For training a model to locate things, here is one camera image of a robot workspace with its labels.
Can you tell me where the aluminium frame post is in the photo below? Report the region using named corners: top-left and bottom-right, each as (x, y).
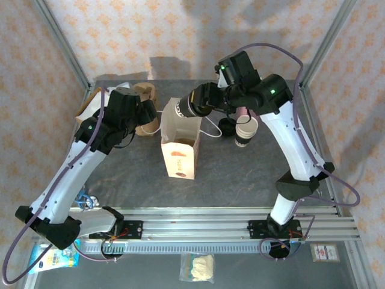
top-left (31, 0), bottom-right (91, 93)
top-left (299, 0), bottom-right (359, 91)

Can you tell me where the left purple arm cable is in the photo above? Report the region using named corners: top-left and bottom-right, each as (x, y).
top-left (1, 85), bottom-right (126, 285)

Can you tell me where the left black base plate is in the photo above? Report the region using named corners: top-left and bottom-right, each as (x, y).
top-left (88, 220), bottom-right (144, 240)

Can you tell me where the stack of black cup lids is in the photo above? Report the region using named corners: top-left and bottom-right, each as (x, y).
top-left (218, 117), bottom-right (238, 137)

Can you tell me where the aluminium table side rail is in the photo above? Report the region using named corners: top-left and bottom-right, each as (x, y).
top-left (17, 85), bottom-right (93, 289)
top-left (298, 84), bottom-right (378, 289)

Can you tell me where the printed white paper bag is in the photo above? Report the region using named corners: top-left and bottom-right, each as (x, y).
top-left (140, 96), bottom-right (224, 181)

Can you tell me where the black sleeved paper coffee cup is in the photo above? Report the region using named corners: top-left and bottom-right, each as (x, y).
top-left (175, 96), bottom-right (199, 119)

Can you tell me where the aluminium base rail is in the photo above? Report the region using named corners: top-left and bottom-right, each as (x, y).
top-left (32, 207), bottom-right (361, 241)

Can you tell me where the small brown framed sachet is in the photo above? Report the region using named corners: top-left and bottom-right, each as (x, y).
top-left (309, 243), bottom-right (341, 263)

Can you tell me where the stack of white napkins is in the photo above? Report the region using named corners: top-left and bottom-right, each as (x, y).
top-left (80, 89), bottom-right (111, 121)

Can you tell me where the clear bag of pale snacks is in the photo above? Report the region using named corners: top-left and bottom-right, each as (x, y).
top-left (179, 252), bottom-right (216, 284)

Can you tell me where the blue white snack packet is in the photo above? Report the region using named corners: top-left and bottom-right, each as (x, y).
top-left (28, 239), bottom-right (82, 275)

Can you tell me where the grey slotted cable duct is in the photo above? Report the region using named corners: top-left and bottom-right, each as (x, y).
top-left (78, 240), bottom-right (294, 254)

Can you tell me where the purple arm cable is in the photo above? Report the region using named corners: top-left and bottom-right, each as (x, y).
top-left (1, 85), bottom-right (126, 285)
top-left (233, 43), bottom-right (361, 261)

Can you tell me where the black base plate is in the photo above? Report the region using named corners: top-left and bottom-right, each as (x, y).
top-left (248, 219), bottom-right (304, 241)
top-left (88, 220), bottom-right (144, 240)

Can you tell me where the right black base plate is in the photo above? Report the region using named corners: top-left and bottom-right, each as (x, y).
top-left (248, 219), bottom-right (304, 241)

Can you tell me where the stack of paper cups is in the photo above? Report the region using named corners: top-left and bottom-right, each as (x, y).
top-left (234, 116), bottom-right (259, 148)

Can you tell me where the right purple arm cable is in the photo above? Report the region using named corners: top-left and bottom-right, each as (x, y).
top-left (233, 43), bottom-right (361, 261)

